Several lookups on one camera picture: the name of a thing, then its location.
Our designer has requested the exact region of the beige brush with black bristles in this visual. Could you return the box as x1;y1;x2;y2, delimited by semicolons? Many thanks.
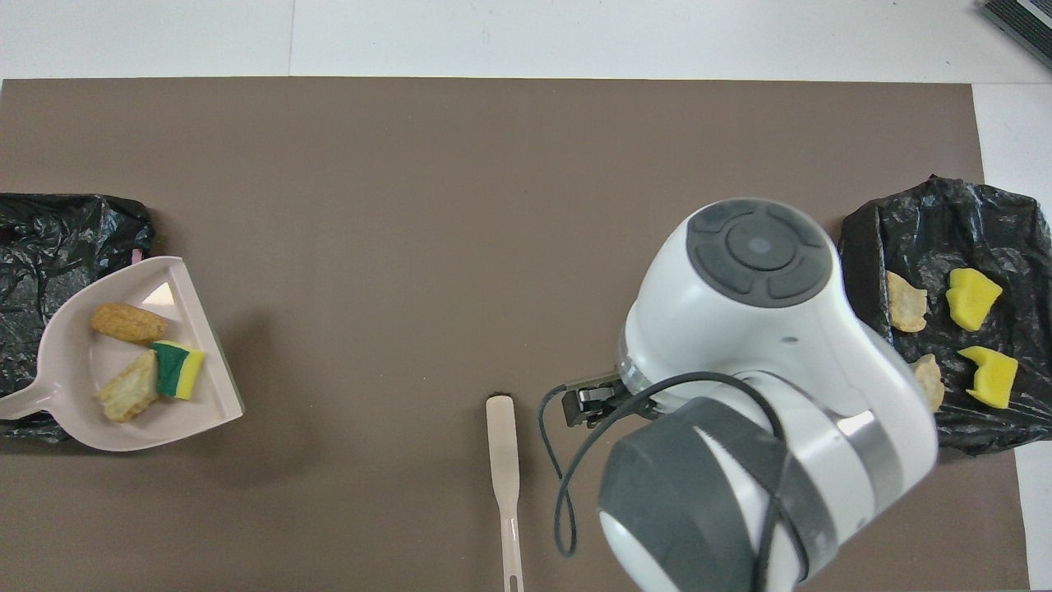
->
485;395;525;592

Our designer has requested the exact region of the black bag lined bin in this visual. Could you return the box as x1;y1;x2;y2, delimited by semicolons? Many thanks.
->
0;193;155;445
838;174;1052;456

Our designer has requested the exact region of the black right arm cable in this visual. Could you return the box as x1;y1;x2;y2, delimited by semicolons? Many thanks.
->
538;372;810;592

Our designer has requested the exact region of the brown bread nugget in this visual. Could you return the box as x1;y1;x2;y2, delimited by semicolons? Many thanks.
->
90;303;168;345

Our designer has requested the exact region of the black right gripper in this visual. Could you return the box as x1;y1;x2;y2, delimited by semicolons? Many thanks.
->
562;372;658;428

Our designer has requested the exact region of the brown table mat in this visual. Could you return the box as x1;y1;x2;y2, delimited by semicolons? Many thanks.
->
0;78;1030;592

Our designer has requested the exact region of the dark grey ribbed device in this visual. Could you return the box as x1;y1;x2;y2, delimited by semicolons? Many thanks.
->
980;0;1052;71

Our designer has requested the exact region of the yellow sponge piece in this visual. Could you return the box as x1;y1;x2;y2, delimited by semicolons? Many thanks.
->
945;268;1004;332
957;346;1019;409
150;340;206;401

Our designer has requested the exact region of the striped croissant piece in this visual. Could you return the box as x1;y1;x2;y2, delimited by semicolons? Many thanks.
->
914;354;946;414
96;349;161;423
886;271;929;334

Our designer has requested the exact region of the beige plastic dustpan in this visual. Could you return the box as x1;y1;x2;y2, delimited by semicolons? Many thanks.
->
0;256;246;453

